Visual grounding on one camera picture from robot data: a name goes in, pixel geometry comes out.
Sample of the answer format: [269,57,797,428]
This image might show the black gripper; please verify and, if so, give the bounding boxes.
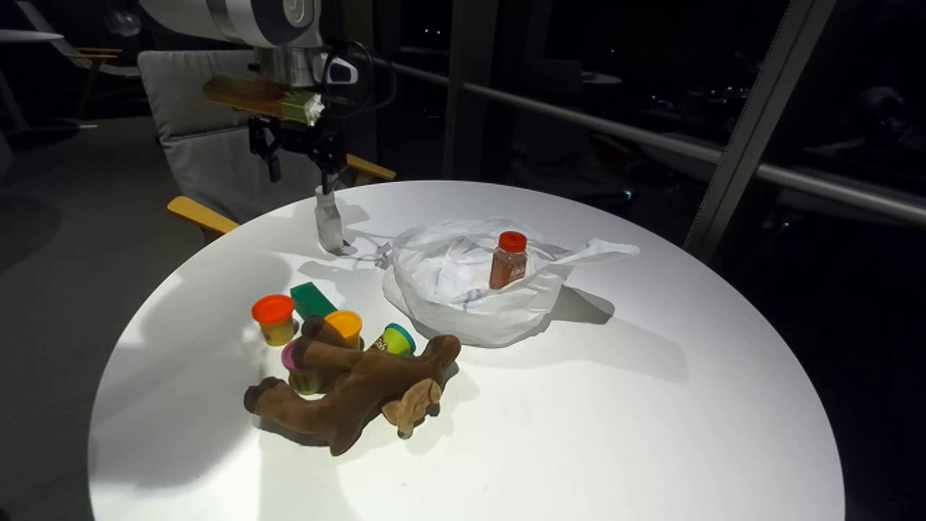
[247,114,354,203]

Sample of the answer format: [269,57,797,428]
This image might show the clear bottle white cap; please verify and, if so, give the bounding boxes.
[312,186,355,258]

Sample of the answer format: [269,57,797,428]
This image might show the red-orange lid dough container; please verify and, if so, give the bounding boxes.
[248,293,299,351]

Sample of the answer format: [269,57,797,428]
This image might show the brown spice jar red lid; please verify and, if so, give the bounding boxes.
[486,228,533,293]

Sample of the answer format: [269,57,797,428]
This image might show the brown reindeer plush toy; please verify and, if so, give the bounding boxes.
[241,316,467,459]

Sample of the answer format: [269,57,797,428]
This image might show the green block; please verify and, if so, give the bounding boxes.
[287,281,339,325]

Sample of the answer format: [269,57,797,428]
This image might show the white plastic bag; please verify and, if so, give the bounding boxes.
[370,222,642,351]

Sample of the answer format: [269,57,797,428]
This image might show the grey chair wooden armrests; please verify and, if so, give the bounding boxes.
[137,50,399,237]

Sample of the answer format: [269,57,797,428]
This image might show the yellow-orange lid dough container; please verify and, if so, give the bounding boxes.
[321,308,368,351]

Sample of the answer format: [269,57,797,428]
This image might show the teal lid dough container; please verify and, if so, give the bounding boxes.
[373,322,421,358]

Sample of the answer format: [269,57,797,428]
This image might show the metal window railing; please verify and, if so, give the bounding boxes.
[370,0,926,261]

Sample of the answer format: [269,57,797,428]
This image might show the wrist camera on wooden plate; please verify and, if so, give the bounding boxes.
[199,73,331,131]

